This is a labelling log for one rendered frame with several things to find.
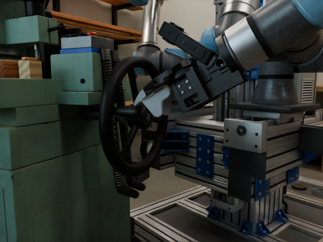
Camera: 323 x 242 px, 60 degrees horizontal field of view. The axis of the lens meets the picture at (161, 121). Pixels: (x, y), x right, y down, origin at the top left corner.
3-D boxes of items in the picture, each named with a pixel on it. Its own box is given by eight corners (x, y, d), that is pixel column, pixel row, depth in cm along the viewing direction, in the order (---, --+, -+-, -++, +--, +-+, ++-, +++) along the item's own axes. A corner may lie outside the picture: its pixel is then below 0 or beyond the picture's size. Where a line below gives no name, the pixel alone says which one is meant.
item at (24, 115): (17, 127, 58) (15, 107, 57) (-42, 120, 67) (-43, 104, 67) (125, 110, 93) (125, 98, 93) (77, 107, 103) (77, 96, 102)
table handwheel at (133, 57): (177, 71, 80) (168, 173, 79) (119, 72, 89) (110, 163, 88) (119, 35, 54) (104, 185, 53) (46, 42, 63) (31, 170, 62)
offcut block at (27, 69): (30, 78, 61) (29, 60, 61) (18, 78, 62) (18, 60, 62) (42, 78, 65) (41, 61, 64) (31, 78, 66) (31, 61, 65)
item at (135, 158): (139, 184, 97) (139, 162, 96) (110, 179, 103) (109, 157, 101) (151, 177, 104) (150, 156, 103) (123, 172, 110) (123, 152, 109)
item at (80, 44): (91, 52, 64) (91, 27, 64) (56, 54, 69) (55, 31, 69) (124, 56, 76) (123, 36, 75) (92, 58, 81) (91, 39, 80)
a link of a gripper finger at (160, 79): (142, 96, 50) (182, 70, 46) (138, 88, 50) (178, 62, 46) (155, 95, 54) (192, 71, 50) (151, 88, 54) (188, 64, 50)
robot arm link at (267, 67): (262, 75, 105) (264, 38, 103) (302, 75, 98) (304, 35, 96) (253, 74, 95) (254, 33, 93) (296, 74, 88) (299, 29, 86)
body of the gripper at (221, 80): (179, 115, 48) (243, 79, 42) (156, 71, 48) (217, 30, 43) (194, 111, 54) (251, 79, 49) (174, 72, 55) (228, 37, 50)
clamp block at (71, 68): (92, 91, 64) (91, 51, 63) (50, 90, 70) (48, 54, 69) (128, 90, 77) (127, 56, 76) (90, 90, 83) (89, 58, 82)
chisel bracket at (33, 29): (39, 47, 75) (37, 14, 74) (5, 50, 81) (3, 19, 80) (60, 50, 82) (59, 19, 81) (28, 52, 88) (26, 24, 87)
